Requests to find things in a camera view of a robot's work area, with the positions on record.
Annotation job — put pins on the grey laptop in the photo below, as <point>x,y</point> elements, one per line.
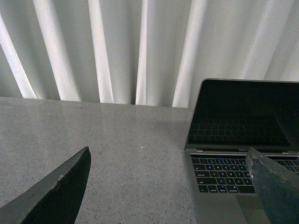
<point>231,116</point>

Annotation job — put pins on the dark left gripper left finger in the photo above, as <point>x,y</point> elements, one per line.
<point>56,199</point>

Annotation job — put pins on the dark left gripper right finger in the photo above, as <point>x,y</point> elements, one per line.
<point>276,186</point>

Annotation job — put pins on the white pleated curtain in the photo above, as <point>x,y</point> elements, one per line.
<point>143,52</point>

